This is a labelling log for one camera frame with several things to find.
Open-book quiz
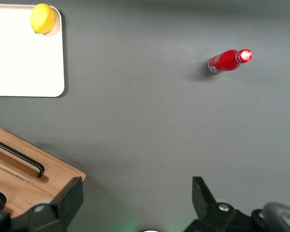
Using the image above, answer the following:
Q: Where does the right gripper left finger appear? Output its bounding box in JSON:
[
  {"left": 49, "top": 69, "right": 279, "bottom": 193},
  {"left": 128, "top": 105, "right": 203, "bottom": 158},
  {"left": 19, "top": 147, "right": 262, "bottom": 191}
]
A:
[{"left": 11, "top": 176, "right": 85, "bottom": 232}]

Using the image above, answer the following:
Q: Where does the grey translucent cable tube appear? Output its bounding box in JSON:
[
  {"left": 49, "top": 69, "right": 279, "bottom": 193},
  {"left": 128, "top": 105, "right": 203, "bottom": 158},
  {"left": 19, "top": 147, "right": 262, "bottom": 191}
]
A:
[{"left": 262, "top": 202, "right": 290, "bottom": 232}]

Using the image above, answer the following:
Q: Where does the red coke bottle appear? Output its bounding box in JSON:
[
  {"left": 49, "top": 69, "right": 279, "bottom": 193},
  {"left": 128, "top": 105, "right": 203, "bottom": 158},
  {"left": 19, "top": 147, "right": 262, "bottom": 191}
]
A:
[{"left": 207, "top": 48, "right": 253, "bottom": 74}]

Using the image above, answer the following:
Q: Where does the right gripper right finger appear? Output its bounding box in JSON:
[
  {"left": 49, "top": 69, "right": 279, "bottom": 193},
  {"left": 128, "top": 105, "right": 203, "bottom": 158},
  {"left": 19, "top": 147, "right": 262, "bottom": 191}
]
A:
[{"left": 183, "top": 176, "right": 252, "bottom": 232}]

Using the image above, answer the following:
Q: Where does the white rectangular tray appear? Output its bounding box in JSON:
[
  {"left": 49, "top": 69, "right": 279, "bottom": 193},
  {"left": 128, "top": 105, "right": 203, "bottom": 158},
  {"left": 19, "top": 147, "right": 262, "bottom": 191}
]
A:
[{"left": 0, "top": 4, "right": 65, "bottom": 98}]

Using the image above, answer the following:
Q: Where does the yellow lemon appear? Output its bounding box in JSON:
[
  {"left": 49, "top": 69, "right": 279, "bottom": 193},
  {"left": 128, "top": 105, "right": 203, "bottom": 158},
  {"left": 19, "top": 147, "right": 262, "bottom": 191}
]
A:
[{"left": 29, "top": 3, "right": 57, "bottom": 34}]

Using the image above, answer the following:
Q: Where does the long black drawer handle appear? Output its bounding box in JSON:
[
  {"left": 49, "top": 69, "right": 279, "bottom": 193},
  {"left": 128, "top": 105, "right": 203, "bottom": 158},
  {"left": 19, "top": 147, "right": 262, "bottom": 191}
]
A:
[{"left": 0, "top": 139, "right": 44, "bottom": 179}]

